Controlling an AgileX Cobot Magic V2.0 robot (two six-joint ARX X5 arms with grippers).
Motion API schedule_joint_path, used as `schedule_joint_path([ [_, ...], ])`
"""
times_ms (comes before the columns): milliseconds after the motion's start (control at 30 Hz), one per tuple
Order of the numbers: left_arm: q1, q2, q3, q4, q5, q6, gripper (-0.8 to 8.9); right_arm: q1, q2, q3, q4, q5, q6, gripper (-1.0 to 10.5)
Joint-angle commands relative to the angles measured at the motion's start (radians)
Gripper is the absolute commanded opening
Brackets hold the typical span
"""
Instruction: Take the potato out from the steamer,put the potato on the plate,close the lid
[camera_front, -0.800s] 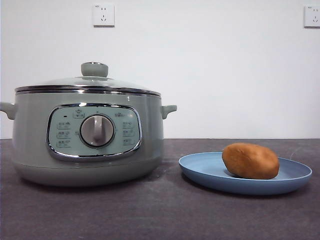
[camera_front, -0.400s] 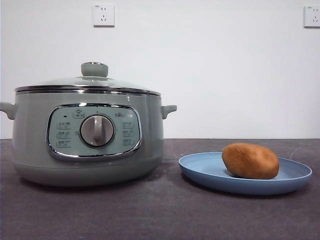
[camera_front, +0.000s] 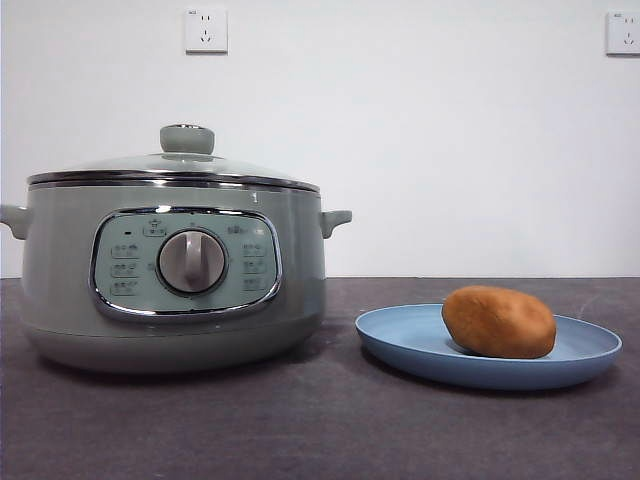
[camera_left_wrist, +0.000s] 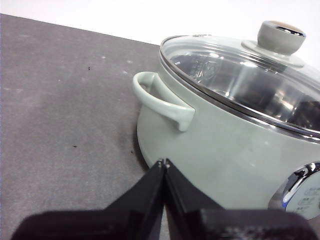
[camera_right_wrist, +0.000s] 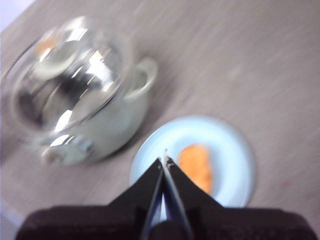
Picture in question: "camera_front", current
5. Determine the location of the glass lid with green knob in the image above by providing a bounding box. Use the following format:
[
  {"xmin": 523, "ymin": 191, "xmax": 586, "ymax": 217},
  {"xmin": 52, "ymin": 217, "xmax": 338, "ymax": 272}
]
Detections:
[{"xmin": 26, "ymin": 123, "xmax": 321, "ymax": 194}]

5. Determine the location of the brown potato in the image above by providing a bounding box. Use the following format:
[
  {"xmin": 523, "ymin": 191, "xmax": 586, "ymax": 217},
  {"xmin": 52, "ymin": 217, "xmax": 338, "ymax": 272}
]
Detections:
[{"xmin": 441, "ymin": 284, "xmax": 558, "ymax": 360}]

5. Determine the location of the blue round plate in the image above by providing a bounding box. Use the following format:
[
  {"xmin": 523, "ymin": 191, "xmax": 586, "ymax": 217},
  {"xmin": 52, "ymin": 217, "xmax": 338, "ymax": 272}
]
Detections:
[{"xmin": 354, "ymin": 303, "xmax": 624, "ymax": 391}]

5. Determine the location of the pale green electric steamer pot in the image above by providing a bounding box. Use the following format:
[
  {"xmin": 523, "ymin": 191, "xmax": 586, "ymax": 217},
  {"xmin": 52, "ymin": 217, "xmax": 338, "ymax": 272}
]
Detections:
[{"xmin": 0, "ymin": 182, "xmax": 353, "ymax": 375}]

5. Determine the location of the white wall socket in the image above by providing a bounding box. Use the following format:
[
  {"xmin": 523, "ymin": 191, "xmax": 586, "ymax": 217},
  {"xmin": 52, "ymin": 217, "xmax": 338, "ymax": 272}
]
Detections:
[
  {"xmin": 605, "ymin": 10, "xmax": 640, "ymax": 57},
  {"xmin": 185, "ymin": 8, "xmax": 229, "ymax": 55}
]

